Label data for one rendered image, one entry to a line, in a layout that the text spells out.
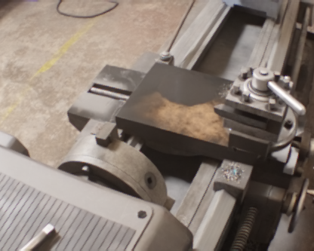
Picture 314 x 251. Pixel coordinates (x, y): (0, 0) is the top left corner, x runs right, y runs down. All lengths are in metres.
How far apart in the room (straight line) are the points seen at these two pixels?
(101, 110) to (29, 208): 0.91
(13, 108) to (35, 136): 0.37
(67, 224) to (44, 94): 2.52
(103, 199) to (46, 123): 2.23
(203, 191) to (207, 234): 0.17
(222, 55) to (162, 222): 1.50
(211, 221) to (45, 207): 0.67
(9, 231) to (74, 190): 0.15
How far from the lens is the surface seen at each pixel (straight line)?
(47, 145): 2.80
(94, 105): 1.63
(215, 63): 2.07
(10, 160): 0.83
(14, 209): 0.75
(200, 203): 1.37
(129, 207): 0.72
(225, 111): 1.26
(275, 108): 1.22
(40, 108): 3.08
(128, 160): 0.97
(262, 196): 1.44
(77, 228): 0.70
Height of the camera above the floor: 1.91
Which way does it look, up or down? 43 degrees down
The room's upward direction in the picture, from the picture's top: 1 degrees counter-clockwise
